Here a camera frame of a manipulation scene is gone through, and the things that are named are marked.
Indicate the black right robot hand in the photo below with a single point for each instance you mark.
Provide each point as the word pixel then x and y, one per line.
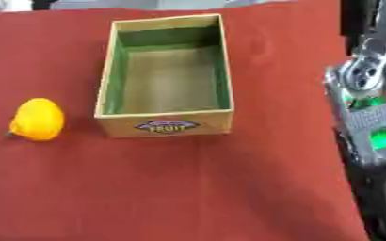
pixel 355 19

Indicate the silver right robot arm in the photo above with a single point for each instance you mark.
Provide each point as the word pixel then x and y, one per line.
pixel 369 125

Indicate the tan cardboard box green inside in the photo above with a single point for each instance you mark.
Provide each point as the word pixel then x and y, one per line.
pixel 167 125

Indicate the yellow toy fruit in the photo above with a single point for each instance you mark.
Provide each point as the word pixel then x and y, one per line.
pixel 38 119

